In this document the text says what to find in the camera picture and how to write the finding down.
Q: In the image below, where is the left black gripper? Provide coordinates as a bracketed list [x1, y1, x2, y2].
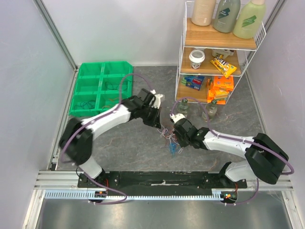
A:
[140, 104, 162, 129]

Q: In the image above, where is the coloured wire bundle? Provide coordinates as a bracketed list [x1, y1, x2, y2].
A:
[159, 127, 184, 157]

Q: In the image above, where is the orange wire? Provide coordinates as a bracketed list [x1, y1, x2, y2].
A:
[102, 96, 120, 108]

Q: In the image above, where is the dark purple wire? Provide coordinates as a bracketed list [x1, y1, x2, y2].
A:
[73, 100, 95, 111]

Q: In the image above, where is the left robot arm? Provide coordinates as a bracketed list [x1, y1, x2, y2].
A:
[59, 93, 164, 187]

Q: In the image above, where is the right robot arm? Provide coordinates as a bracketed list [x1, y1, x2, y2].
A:
[172, 116, 289, 188]

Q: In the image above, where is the left glass bottle green cap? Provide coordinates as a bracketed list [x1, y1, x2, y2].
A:
[177, 98, 189, 118]

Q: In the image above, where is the glass bottle green cap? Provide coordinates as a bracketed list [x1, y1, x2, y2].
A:
[202, 100, 217, 122]
[177, 98, 189, 118]

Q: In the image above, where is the blue snack box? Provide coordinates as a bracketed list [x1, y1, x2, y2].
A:
[181, 75, 205, 91]

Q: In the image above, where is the green compartment bin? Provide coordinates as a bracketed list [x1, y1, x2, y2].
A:
[69, 61, 133, 117]

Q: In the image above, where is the right glass bottle green cap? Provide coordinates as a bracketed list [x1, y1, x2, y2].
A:
[202, 100, 217, 122]

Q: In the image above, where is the orange snack boxes stack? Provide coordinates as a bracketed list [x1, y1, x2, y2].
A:
[207, 76, 234, 105]

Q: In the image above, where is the white paper coffee cup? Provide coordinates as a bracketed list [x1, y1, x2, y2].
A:
[189, 49, 205, 69]

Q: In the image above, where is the yellow candy bag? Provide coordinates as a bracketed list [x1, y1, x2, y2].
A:
[210, 55, 237, 78]

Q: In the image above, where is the white cup carton pack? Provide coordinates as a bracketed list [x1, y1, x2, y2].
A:
[212, 49, 234, 59]

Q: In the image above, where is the beige lotion bottle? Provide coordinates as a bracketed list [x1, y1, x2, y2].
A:
[191, 0, 216, 27]

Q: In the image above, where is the grey shampoo bottle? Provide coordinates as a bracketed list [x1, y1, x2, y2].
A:
[213, 0, 241, 33]

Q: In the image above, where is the light green shampoo bottle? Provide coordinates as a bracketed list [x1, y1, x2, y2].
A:
[233, 0, 266, 39]

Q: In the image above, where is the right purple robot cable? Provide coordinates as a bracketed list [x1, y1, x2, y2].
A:
[170, 96, 295, 206]

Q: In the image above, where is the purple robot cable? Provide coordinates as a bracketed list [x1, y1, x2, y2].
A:
[59, 73, 154, 206]
[170, 96, 295, 206]

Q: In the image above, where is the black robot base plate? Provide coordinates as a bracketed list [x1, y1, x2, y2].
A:
[78, 171, 247, 189]

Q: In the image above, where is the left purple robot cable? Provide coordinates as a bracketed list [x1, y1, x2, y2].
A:
[59, 73, 154, 206]

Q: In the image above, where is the white wire wooden shelf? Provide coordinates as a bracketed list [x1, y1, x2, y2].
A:
[175, 1, 266, 103]

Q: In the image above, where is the grey slotted cable duct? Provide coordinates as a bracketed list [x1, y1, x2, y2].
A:
[44, 190, 236, 201]

